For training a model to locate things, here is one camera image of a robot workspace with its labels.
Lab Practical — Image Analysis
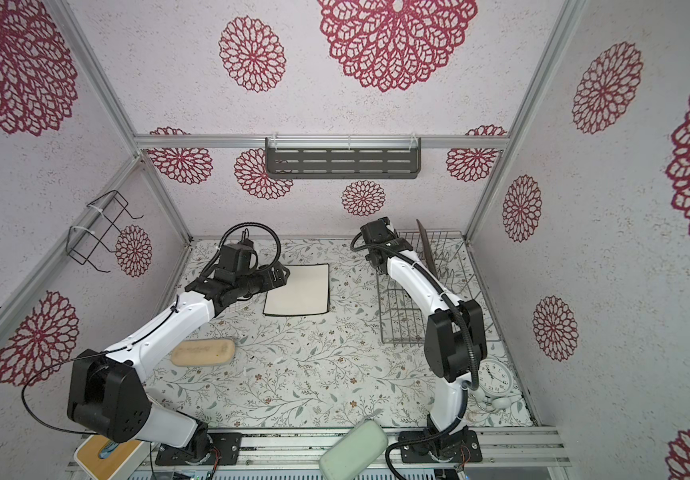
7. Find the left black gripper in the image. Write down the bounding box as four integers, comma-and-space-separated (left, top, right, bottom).
236, 259, 290, 299

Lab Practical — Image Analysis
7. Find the white plate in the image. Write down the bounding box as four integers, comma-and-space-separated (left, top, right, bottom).
263, 263, 330, 317

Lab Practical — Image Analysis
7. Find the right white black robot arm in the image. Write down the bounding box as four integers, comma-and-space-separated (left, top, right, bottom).
350, 217, 488, 463

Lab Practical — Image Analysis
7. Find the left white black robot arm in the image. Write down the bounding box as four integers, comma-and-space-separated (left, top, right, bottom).
67, 222, 290, 462

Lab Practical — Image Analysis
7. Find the dark round plate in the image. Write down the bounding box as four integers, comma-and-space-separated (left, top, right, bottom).
416, 219, 438, 277

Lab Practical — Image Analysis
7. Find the beige oval sponge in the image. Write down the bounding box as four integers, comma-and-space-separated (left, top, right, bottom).
171, 339, 236, 367

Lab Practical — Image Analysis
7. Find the white alarm clock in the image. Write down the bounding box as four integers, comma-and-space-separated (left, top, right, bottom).
473, 359, 518, 412

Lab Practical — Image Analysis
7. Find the green rounded pad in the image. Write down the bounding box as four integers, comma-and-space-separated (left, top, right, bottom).
319, 419, 388, 480

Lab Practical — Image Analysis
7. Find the wooden top tissue box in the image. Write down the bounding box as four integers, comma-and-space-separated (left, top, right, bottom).
73, 435, 150, 480

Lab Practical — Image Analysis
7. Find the wire dish rack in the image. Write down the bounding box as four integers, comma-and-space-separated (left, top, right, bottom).
372, 230, 500, 346

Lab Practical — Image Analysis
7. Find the grey wall shelf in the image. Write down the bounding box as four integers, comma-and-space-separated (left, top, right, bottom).
264, 137, 422, 180

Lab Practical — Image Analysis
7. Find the black wire wall basket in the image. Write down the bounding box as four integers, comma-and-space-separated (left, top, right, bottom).
64, 189, 143, 274

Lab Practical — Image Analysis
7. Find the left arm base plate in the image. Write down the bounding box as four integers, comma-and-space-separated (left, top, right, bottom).
154, 431, 242, 467

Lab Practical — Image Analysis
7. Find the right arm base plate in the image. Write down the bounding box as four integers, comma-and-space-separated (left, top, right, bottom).
398, 426, 483, 464

